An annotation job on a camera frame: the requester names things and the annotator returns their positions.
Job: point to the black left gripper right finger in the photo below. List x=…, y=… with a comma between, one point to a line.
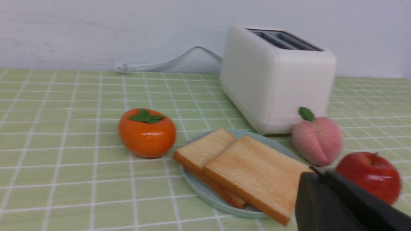
x=369, y=210

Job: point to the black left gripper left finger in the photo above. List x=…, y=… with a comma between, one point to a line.
x=319, y=209

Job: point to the toast slice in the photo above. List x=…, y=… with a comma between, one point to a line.
x=263, y=177
x=195, y=155

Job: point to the red apple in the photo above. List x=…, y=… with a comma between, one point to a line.
x=373, y=173

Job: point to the pink peach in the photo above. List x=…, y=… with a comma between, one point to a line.
x=317, y=139

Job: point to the white toaster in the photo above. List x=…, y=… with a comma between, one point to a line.
x=269, y=73

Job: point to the orange persimmon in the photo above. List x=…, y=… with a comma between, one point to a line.
x=147, y=133

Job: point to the green checkered tablecloth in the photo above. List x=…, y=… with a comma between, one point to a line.
x=63, y=167

